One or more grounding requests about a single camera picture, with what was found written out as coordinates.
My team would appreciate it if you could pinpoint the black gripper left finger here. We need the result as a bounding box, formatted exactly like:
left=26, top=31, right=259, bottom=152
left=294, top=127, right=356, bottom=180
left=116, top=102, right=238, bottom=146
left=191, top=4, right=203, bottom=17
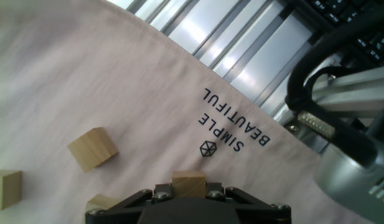
left=85, top=183, right=174, bottom=224

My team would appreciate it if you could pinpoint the thick black usb cable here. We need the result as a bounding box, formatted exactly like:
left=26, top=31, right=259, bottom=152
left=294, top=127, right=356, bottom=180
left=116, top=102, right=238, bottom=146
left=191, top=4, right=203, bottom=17
left=284, top=4, right=384, bottom=169

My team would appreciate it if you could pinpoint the marble and pink tablecloth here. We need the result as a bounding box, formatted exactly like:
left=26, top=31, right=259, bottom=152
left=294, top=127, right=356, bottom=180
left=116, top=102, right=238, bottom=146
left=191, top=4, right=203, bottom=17
left=0, top=0, right=376, bottom=224

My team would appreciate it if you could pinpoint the aluminium frame bar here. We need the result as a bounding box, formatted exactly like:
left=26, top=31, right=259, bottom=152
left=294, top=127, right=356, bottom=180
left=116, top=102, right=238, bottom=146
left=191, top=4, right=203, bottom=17
left=281, top=65, right=384, bottom=150

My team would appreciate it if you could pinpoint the small wooden cube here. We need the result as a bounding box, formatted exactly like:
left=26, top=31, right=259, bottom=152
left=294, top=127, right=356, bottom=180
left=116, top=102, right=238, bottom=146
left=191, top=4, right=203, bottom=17
left=85, top=194, right=123, bottom=224
left=67, top=126, right=119, bottom=174
left=0, top=169, right=24, bottom=211
left=171, top=170, right=207, bottom=199

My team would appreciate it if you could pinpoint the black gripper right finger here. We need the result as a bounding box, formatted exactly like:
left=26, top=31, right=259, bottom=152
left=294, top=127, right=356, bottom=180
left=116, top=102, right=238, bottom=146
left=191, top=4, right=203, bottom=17
left=205, top=182, right=292, bottom=224

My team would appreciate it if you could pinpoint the black keyboard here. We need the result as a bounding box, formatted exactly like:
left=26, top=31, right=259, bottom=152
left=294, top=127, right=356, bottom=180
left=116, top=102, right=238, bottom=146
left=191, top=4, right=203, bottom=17
left=286, top=0, right=384, bottom=68

